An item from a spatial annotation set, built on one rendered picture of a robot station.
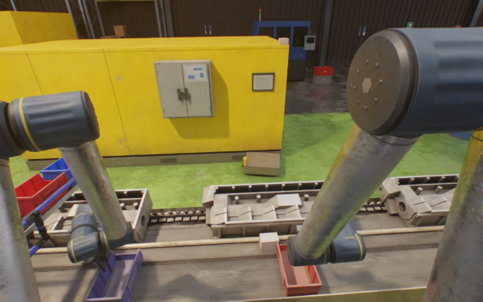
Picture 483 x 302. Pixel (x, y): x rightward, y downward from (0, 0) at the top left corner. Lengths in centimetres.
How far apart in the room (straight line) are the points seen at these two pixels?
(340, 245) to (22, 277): 93
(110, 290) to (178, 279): 40
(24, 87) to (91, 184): 371
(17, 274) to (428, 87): 87
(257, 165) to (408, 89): 341
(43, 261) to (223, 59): 287
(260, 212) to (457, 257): 135
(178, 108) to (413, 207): 289
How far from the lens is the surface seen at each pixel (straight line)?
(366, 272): 187
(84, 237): 140
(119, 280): 185
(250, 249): 182
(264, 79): 367
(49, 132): 80
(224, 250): 182
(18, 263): 82
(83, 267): 204
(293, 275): 173
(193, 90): 348
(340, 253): 100
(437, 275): 71
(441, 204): 237
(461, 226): 62
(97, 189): 101
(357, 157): 49
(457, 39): 41
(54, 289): 201
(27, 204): 169
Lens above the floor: 216
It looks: 29 degrees down
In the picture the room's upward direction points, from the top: 1 degrees counter-clockwise
